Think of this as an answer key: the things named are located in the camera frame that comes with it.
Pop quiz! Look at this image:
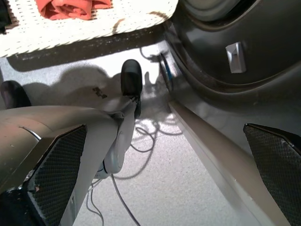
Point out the red cloth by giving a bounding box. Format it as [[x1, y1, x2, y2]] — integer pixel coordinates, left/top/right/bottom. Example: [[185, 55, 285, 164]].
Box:
[[35, 0, 112, 21]]

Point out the grey washing machine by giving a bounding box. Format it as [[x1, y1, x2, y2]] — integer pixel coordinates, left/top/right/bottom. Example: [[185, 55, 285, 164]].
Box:
[[162, 0, 301, 226]]

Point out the pale woven basket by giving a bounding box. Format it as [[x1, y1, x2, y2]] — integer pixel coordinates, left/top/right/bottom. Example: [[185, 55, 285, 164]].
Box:
[[0, 0, 180, 58]]

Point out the thin floor cable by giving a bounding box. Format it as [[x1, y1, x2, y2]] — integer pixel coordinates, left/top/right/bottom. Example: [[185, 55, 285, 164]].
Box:
[[86, 113, 186, 226]]

